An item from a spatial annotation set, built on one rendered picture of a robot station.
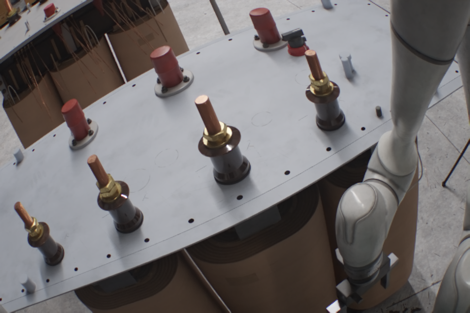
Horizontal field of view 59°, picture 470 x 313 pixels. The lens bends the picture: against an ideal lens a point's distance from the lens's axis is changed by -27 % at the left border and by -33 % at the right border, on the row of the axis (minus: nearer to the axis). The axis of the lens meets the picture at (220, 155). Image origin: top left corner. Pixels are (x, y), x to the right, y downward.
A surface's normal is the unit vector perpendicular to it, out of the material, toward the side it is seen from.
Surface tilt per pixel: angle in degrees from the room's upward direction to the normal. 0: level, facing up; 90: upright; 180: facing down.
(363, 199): 9
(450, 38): 104
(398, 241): 90
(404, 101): 94
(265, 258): 90
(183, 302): 90
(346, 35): 0
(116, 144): 0
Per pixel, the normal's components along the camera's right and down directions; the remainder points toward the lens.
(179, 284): 0.84, 0.11
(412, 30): -0.71, 0.64
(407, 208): 0.45, 0.47
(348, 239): -0.59, 0.55
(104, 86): 0.67, 0.30
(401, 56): -0.86, 0.50
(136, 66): -0.18, 0.69
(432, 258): -0.31, -0.71
